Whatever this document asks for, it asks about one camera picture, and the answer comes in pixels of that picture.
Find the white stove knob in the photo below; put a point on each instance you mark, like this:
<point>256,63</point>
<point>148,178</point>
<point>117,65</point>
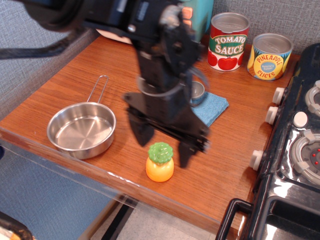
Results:
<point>278,95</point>
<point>255,159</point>
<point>271,115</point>

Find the white stove knob middle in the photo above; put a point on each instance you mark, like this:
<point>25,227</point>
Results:
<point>271,115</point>

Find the black toy stove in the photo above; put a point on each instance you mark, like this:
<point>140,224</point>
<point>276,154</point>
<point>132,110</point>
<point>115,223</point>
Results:
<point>286,202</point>

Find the orange toy carrot green top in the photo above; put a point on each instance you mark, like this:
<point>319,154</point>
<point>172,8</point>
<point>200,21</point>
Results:
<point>160,165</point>

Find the blue folded cloth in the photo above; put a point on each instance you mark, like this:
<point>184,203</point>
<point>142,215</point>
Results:
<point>209,107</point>

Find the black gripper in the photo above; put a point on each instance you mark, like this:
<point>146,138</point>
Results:
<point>169,112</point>

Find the teal toy microwave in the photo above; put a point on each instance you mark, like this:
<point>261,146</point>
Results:
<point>200,20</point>

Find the clear acrylic table guard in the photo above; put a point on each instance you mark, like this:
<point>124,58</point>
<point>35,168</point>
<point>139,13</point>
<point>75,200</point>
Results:
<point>60,198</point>

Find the stainless steel pan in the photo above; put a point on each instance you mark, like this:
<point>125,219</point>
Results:
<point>86,129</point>

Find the blue grey measuring scoop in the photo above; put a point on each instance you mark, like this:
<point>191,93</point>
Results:
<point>197,92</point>

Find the white stove knob near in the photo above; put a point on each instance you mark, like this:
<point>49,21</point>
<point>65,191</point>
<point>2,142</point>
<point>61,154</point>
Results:
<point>255,159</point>

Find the pineapple slices can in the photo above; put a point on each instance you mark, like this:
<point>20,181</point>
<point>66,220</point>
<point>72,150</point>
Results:
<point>269,56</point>

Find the white stove knob far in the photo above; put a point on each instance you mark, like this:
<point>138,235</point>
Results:
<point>278,95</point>

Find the tomato sauce can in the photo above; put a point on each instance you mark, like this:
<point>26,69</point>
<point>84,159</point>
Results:
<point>227,41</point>

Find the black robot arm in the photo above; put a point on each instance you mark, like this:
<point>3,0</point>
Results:
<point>166,54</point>

